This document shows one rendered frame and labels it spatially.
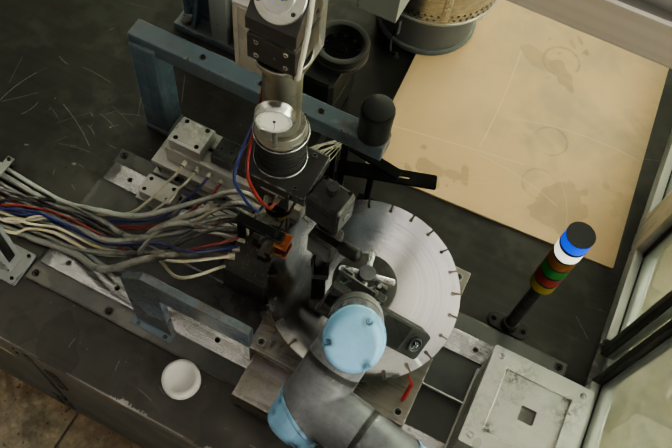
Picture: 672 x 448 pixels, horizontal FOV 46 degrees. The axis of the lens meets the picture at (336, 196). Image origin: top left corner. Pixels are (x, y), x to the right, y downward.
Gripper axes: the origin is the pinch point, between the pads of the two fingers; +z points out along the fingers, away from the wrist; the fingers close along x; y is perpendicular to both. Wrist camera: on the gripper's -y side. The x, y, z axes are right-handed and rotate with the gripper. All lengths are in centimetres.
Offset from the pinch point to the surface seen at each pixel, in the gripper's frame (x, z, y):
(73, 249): 26, 20, 50
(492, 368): -1.2, 5.3, -24.3
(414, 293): -4.5, 5.5, -6.3
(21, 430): 92, 75, 50
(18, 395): 86, 79, 56
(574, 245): -25.4, -10.0, -19.7
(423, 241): -12.5, 10.8, -3.2
